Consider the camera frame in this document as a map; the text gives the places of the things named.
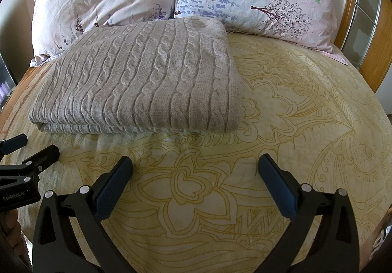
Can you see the person's left forearm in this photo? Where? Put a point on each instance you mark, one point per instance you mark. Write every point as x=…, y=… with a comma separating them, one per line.
x=12, y=230

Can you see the yellow patterned bed sheet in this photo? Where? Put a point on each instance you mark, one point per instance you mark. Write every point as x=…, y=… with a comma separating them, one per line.
x=245, y=168

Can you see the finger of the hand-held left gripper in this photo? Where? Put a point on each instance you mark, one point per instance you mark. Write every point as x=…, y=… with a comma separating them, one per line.
x=46, y=156
x=13, y=143

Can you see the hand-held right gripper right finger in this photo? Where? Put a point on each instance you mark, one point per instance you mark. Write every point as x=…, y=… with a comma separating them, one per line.
x=280, y=187

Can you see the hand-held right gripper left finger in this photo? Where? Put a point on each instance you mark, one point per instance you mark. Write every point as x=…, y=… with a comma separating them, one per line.
x=113, y=187

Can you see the wooden headboard with metal bars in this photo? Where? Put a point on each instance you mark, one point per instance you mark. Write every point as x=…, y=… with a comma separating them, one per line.
x=363, y=30

